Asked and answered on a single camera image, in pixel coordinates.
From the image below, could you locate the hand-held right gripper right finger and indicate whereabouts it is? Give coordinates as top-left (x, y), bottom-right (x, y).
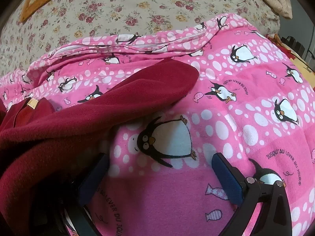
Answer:
top-left (211, 152), bottom-right (300, 236)

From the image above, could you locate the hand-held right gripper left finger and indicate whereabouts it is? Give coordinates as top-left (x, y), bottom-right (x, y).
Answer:
top-left (57, 152), bottom-right (110, 236)

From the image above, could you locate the dark red fleece garment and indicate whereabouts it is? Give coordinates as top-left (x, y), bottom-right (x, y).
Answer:
top-left (0, 58), bottom-right (199, 236)

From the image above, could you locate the pink penguin print blanket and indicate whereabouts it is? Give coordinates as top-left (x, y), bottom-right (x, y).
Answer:
top-left (0, 13), bottom-right (315, 236)

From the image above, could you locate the yellow red printed blanket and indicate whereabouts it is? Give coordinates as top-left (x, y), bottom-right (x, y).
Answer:
top-left (267, 33), bottom-right (315, 89)

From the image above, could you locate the dark object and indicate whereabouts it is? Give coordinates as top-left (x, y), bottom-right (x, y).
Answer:
top-left (279, 36), bottom-right (308, 54)

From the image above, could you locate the floral bed sheet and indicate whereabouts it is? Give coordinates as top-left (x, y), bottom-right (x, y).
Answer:
top-left (0, 0), bottom-right (281, 79)

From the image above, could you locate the orange checked mat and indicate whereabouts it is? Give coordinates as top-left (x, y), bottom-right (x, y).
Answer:
top-left (20, 0), bottom-right (82, 23)

